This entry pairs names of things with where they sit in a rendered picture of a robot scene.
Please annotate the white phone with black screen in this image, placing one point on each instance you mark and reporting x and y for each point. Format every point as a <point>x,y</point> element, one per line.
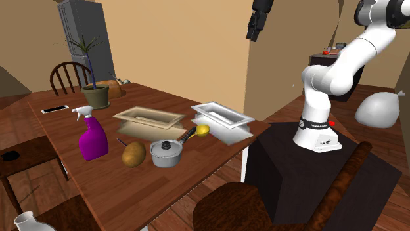
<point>55,109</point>

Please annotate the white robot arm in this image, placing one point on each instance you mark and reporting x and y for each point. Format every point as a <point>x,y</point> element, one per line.
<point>315,105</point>

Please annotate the small wooden side table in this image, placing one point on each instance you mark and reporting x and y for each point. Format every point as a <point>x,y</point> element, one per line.
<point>32,156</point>

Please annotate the purple spray bottle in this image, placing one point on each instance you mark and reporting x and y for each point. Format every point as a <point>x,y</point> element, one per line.
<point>93,140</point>

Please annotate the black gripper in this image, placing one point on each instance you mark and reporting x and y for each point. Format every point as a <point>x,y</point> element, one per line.
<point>262,5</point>

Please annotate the beige rectangular tray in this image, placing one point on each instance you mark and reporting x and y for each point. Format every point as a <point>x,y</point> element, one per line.
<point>150,123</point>

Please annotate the round-back wooden chair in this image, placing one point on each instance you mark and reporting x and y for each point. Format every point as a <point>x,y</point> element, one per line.
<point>65,75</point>

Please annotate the dark sideboard with items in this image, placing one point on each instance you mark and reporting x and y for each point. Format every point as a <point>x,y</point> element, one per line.
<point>355,83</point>

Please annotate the small grey object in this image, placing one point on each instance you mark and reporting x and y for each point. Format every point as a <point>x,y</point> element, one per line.
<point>123,81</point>

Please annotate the grey tall cabinet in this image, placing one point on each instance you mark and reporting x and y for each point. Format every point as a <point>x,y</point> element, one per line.
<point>93,28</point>

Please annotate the white vase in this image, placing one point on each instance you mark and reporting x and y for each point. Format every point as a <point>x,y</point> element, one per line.
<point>27,222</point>

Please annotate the brown bread loaf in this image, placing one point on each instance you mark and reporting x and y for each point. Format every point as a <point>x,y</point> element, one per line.
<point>114,89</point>

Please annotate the black flat object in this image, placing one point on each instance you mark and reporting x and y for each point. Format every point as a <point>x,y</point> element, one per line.
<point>10,156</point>

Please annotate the brown wooden table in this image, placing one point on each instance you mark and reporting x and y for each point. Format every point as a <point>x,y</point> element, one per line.
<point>112,192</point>

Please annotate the white tied bag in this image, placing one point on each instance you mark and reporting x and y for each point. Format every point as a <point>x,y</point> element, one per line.
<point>378,110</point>

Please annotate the silver pot with lid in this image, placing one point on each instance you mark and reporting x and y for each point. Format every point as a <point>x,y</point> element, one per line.
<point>165,155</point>

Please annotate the brown potato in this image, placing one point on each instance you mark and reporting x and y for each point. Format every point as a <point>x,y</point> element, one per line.
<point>134,155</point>

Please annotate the white rectangular tray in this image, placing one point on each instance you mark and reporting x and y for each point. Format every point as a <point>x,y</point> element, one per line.
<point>224,120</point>

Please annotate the dark blue pen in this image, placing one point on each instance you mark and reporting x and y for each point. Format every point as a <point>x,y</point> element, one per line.
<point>121,142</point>

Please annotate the potted plant in brown pot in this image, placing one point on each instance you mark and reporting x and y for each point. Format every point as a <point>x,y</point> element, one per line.
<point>96,96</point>

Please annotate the dark robot stand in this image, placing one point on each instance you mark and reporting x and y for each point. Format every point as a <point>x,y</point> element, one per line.
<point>304,185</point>

